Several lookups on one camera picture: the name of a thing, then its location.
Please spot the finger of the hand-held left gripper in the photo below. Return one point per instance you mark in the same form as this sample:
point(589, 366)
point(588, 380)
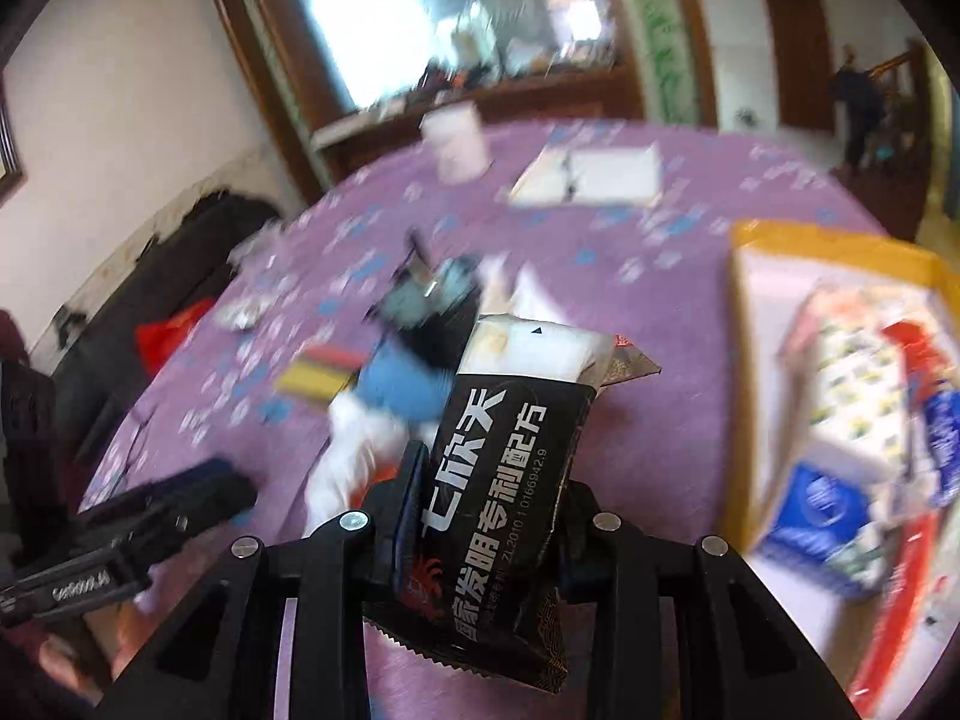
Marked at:
point(187, 499)

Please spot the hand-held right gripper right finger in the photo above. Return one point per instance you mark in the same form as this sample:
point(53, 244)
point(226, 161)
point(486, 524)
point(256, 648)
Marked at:
point(585, 562)

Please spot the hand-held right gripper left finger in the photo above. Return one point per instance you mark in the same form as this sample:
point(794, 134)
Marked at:
point(405, 517)

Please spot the black snack packet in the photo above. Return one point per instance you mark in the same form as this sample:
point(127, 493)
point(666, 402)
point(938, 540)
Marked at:
point(495, 480)

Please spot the blue knitted cloth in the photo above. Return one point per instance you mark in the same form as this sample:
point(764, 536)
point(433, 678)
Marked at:
point(397, 386)

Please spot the rainbow striped packet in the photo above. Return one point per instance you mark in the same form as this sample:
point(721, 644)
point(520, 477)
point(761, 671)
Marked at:
point(311, 379)

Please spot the blue floral tissue pack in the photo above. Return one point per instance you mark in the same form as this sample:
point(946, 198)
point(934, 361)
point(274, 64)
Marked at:
point(817, 517)

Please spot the yellow cardboard box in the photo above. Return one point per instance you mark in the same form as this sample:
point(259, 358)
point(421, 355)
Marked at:
point(757, 322)

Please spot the white lemon print tissue pack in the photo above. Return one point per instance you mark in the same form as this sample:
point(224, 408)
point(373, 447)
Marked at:
point(855, 390)

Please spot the small blue tissue packet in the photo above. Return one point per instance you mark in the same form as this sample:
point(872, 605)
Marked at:
point(945, 435)

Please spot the red bag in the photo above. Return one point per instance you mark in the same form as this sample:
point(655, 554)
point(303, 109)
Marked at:
point(169, 337)

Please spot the black round motor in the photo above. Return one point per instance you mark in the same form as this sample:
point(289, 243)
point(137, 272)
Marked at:
point(431, 307)

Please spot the black bag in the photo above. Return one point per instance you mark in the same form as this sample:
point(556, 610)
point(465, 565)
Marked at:
point(217, 217)

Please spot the white plastic jar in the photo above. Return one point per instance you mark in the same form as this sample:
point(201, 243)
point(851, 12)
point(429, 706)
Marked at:
point(454, 142)

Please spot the white notebook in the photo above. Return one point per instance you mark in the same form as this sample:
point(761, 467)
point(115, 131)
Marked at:
point(607, 172)

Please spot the pile of assorted clutter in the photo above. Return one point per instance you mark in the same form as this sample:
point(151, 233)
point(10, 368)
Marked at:
point(465, 79)

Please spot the wood framed glass partition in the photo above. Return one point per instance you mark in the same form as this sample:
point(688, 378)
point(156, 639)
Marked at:
point(390, 22)

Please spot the brown wooden door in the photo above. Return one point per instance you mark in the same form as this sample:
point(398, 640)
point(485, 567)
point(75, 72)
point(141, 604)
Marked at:
point(799, 52)

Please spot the wooden stair railing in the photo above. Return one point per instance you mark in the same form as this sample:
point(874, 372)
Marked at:
point(911, 90)

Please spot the framed wall picture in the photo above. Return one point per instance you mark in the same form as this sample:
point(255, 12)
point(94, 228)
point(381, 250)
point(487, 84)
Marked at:
point(9, 157)

